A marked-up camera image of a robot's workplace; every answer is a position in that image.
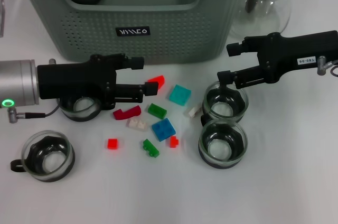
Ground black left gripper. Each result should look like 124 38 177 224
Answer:
36 53 159 111

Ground arm cable with plug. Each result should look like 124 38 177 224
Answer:
316 55 338 77
7 104 61 124

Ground right arm cable with plug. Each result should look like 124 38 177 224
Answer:
316 55 338 77

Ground orange-red wedge toy block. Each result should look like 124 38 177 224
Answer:
147 74 166 91

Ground dark red curved toy block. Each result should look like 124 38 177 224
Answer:
112 105 142 121

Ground white toy brick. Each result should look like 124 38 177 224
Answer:
126 117 148 132
184 101 204 118

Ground glass teacup with black sleeve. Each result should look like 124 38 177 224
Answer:
202 80 250 125
10 129 77 183
58 94 117 123
198 114 249 170

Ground blue square toy brick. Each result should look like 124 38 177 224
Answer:
151 117 177 142

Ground left arm cable with plug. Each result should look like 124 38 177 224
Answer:
7 104 61 124

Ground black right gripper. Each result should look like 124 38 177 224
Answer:
217 30 338 90

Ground green rectangular toy brick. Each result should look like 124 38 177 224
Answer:
147 103 168 119

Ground teal square toy plate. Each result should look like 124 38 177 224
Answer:
168 84 192 107

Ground green stepped toy brick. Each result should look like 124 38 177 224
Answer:
142 138 161 158

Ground grey-green perforated storage bin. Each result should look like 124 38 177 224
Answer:
12 0 256 65

